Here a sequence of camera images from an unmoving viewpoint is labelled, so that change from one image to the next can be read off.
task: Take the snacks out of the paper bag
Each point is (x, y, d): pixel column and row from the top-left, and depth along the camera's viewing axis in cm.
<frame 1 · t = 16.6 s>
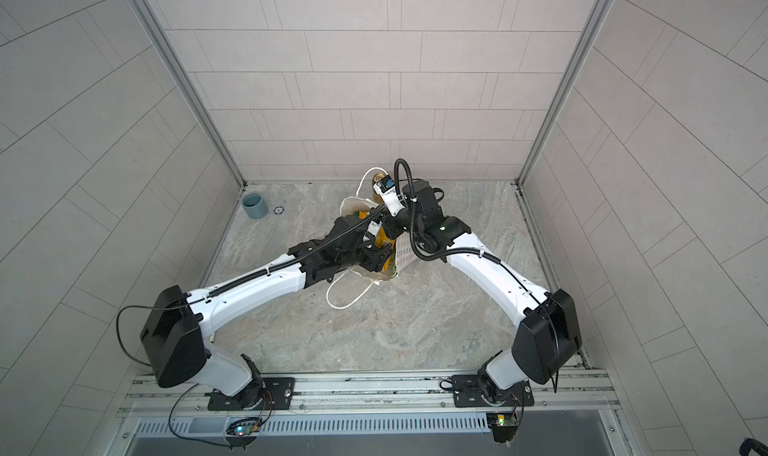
left hand: (391, 244, 79), fingers open
right hand: (377, 212, 77), fingers closed
teal cup: (254, 206, 106), point 4 cm above the table
small metal ring: (280, 208, 110), on the table

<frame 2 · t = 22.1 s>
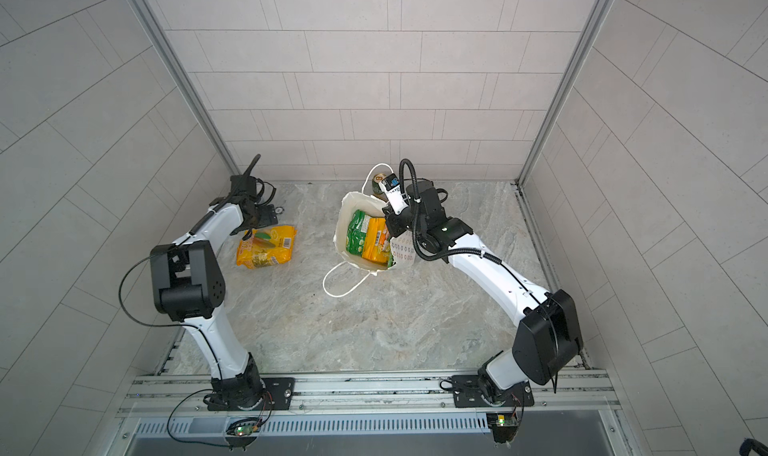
left hand: (263, 213, 97), fingers open
right hand: (382, 208, 78), fingers closed
yellow mango snack bag: (266, 247, 92), point 7 cm above the table
green snack pack in bag: (356, 233, 91), point 11 cm above the table
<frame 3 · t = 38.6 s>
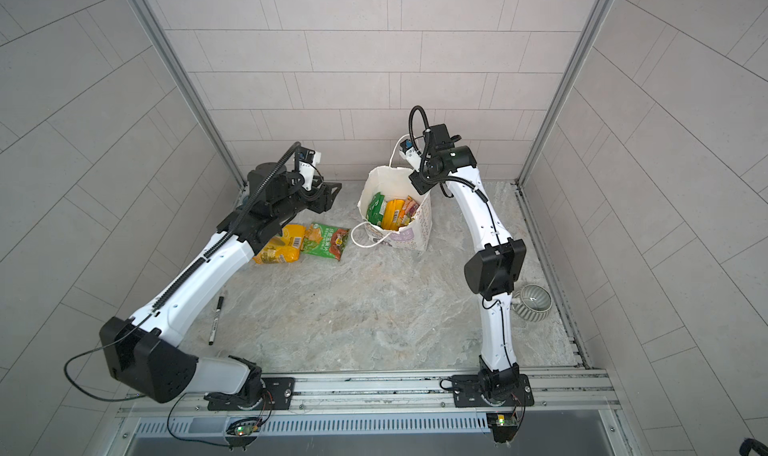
left hand: (337, 177, 72), fingers open
right hand: (416, 176, 87), fingers closed
yellow mango snack bag: (291, 250, 95), point 4 cm above the table
green snack pack in bag: (376, 209, 96), point 12 cm above the table
orange snack pack: (392, 213, 95), point 12 cm above the table
white printed paper bag: (395, 183, 91), point 21 cm above the table
green snack bag: (325, 240, 98), point 3 cm above the table
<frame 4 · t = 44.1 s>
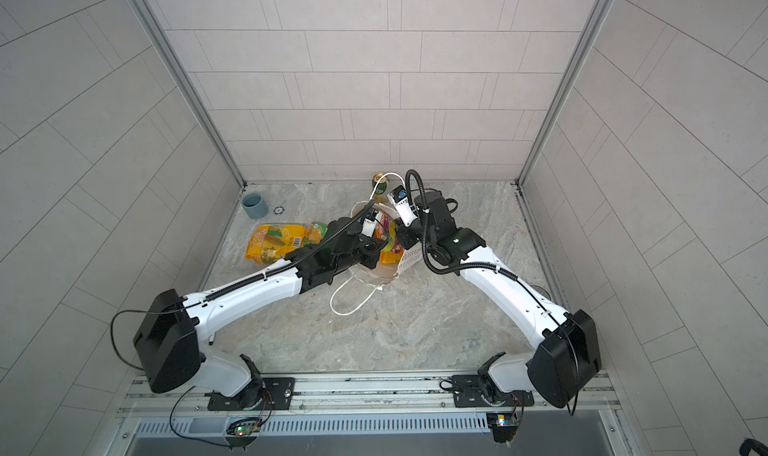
left hand: (390, 238, 78), fingers closed
right hand: (394, 219, 77), fingers closed
orange snack pack: (390, 256, 73), point 23 cm above the table
